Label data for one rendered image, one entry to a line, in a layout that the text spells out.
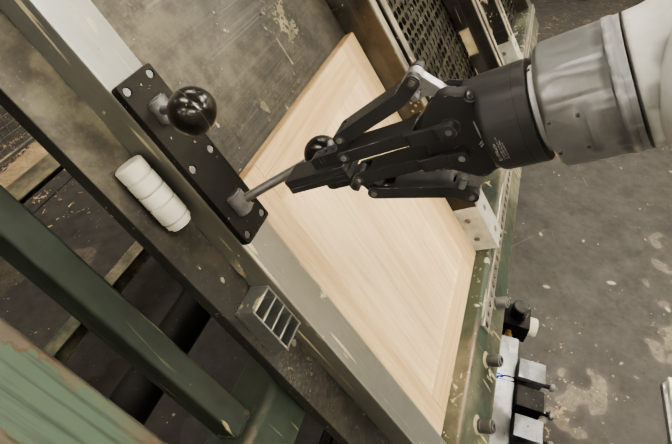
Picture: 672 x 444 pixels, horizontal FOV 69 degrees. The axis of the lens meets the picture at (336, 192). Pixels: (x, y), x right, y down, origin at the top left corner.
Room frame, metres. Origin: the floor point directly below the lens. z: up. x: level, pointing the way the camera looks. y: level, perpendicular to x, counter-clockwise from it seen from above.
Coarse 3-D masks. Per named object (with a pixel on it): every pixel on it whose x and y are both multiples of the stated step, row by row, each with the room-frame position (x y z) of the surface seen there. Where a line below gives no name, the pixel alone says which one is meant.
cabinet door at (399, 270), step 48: (336, 48) 0.76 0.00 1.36; (336, 96) 0.66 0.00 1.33; (288, 144) 0.51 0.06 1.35; (288, 192) 0.46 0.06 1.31; (336, 192) 0.52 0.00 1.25; (288, 240) 0.40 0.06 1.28; (336, 240) 0.46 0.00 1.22; (384, 240) 0.53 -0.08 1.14; (432, 240) 0.62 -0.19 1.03; (336, 288) 0.40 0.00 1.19; (384, 288) 0.46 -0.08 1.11; (432, 288) 0.53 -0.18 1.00; (384, 336) 0.39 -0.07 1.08; (432, 336) 0.45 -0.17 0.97; (432, 384) 0.38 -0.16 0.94
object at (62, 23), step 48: (0, 0) 0.40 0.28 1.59; (48, 0) 0.40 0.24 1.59; (48, 48) 0.39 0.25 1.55; (96, 48) 0.40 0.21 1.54; (96, 96) 0.38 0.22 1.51; (144, 144) 0.37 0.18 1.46; (192, 192) 0.35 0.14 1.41; (288, 288) 0.33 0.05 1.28; (336, 336) 0.32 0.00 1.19; (384, 384) 0.31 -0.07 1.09; (384, 432) 0.28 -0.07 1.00; (432, 432) 0.29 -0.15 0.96
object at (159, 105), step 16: (160, 96) 0.39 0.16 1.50; (176, 96) 0.31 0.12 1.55; (192, 96) 0.31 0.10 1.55; (208, 96) 0.31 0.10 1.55; (160, 112) 0.38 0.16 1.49; (176, 112) 0.30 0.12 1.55; (192, 112) 0.30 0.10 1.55; (208, 112) 0.30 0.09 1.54; (176, 128) 0.30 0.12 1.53; (192, 128) 0.29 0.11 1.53; (208, 128) 0.30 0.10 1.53
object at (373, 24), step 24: (336, 0) 0.82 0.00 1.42; (360, 0) 0.81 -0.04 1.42; (384, 0) 0.85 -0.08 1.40; (360, 24) 0.81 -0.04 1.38; (384, 24) 0.80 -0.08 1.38; (384, 48) 0.79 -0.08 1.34; (408, 48) 0.83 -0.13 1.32; (384, 72) 0.79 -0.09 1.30; (480, 192) 0.76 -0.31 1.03; (456, 216) 0.73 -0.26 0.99; (480, 216) 0.71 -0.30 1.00; (480, 240) 0.71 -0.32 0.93
